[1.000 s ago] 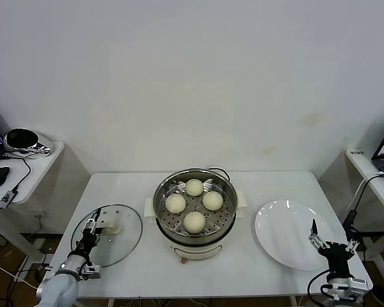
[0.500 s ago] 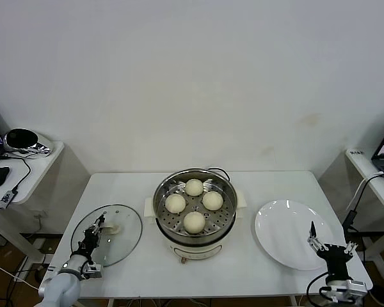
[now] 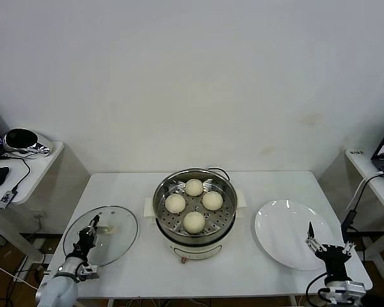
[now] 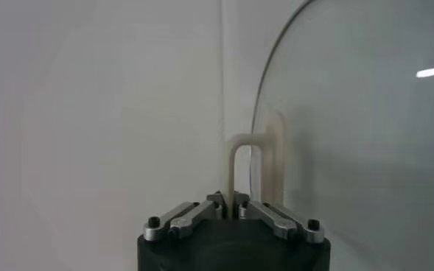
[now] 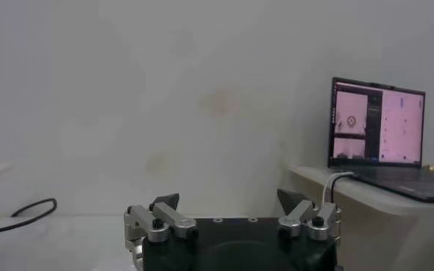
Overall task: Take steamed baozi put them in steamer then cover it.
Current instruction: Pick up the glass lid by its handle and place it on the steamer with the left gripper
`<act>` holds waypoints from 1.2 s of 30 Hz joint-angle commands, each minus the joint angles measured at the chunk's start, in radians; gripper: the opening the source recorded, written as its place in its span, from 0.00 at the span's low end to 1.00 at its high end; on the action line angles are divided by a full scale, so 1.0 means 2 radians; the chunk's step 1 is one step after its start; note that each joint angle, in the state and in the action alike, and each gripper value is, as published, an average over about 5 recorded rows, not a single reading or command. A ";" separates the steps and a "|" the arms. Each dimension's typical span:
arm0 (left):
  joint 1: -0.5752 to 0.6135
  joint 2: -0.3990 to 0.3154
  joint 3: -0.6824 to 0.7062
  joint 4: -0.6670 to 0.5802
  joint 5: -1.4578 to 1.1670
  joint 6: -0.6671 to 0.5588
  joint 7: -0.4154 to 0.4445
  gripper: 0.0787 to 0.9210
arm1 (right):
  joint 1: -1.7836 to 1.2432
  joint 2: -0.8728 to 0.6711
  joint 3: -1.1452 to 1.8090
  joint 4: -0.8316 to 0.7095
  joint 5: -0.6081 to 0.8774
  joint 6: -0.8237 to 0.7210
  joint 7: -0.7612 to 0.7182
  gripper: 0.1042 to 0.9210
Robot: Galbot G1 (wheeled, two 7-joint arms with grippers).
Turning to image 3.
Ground thin black desk cable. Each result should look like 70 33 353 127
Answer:
1 152 33 193

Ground white round plate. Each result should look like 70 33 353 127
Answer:
254 200 335 271

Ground black cooker power cable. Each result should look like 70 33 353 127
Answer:
206 166 231 182

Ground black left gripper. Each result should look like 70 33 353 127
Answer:
72 214 104 258

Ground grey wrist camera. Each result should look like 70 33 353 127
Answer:
334 281 367 304
77 264 100 283

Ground round glass pot lid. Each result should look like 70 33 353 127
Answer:
63 205 139 268

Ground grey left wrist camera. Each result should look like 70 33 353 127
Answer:
77 264 100 283

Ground white electric cooker base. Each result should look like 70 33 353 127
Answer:
143 188 248 265

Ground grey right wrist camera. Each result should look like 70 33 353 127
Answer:
334 281 367 304

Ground white wall socket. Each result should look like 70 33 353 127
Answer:
29 208 49 221

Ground stainless steel steamer basket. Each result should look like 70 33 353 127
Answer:
152 168 238 239

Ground white charger cable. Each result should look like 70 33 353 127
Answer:
345 171 384 211

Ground white floor cable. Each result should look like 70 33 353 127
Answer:
0 259 39 290

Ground white steamed baozi bun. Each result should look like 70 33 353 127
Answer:
184 178 204 197
182 211 207 235
164 194 186 215
202 191 224 212

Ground black power adapter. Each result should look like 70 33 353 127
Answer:
341 209 359 233

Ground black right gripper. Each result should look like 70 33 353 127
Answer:
305 221 355 283

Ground chrome and black helmet device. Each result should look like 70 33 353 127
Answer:
2 127 54 157

